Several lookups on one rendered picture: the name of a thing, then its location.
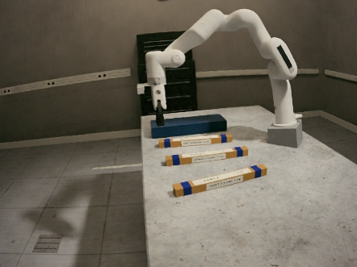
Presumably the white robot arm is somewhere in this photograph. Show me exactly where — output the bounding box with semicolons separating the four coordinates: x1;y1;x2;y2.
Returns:
137;9;302;127

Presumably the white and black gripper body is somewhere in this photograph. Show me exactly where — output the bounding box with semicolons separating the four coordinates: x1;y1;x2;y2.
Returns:
151;83;166;110

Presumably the dark blue rectangular slab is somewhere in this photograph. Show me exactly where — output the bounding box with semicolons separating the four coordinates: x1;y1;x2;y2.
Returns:
150;114;227;139

